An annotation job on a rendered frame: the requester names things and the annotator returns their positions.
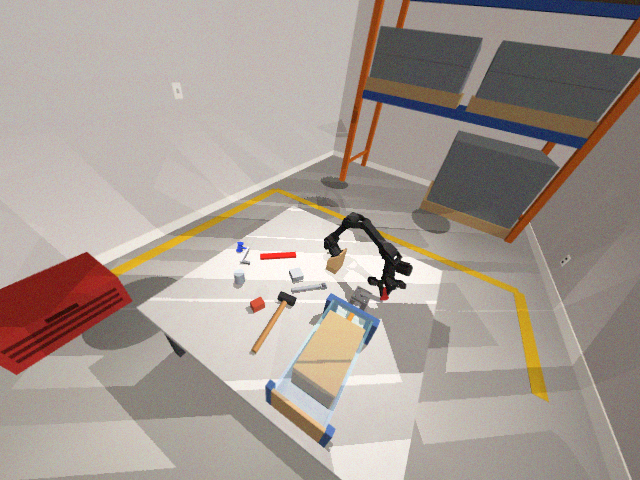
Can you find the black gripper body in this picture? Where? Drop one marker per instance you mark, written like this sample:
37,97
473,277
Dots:
374,281

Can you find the black-headed mallet with wooden handle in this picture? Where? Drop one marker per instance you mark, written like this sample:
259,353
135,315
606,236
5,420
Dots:
285,299

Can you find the clear-panelled rack with blue corner posts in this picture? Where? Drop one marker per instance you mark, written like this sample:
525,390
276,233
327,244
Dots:
309,389

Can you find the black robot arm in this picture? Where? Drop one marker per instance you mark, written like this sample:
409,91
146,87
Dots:
387,250

